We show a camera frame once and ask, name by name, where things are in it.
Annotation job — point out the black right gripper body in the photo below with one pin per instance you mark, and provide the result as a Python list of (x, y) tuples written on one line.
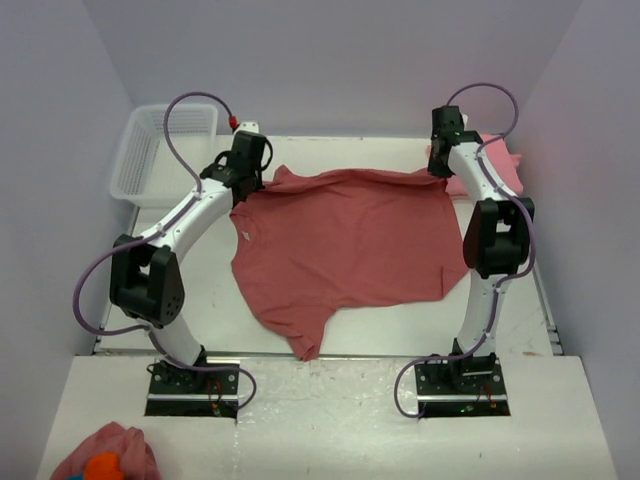
[(437, 165)]

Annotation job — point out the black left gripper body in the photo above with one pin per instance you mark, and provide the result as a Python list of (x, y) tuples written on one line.
[(248, 182)]

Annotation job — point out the red polo t shirt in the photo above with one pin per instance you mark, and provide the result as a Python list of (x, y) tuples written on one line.
[(311, 246)]

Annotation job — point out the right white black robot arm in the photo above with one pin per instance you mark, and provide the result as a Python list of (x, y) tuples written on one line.
[(498, 239)]

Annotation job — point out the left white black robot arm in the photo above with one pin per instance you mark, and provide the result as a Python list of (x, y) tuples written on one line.
[(146, 282)]

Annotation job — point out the folded pink t shirt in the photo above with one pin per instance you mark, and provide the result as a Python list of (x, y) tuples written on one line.
[(500, 160)]

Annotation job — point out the white plastic basket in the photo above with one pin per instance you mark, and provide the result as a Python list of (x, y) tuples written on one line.
[(147, 173)]

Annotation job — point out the crumpled red cloth pile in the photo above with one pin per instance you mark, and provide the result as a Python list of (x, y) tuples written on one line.
[(136, 457)]

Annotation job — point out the orange blue toy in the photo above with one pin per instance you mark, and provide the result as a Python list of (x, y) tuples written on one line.
[(104, 466)]

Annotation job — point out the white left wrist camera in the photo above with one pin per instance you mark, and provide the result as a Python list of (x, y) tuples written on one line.
[(237, 125)]

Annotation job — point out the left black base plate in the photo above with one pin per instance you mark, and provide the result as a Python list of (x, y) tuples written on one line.
[(175, 392)]

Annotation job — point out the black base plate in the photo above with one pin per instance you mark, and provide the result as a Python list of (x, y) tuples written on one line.
[(471, 387), (175, 392)]

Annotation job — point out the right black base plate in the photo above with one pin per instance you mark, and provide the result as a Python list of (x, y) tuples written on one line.
[(471, 387)]

